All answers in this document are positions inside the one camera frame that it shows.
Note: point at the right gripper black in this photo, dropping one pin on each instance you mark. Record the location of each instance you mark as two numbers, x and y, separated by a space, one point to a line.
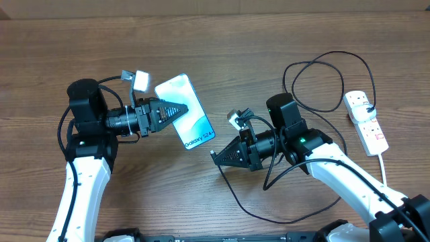
246 154

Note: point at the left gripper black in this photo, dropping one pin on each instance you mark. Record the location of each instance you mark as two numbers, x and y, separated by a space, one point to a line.
148 113

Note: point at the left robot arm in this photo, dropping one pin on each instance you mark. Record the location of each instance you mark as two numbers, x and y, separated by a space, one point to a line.
92 147

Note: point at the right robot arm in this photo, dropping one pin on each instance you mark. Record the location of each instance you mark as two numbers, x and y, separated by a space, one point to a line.
388 214

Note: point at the white USB charger plug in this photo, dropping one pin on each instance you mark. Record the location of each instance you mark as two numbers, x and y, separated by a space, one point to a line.
363 113

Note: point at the white power strip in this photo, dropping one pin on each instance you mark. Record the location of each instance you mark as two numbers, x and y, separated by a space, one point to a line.
369 132

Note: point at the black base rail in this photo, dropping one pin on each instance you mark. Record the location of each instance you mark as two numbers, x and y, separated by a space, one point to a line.
133 234

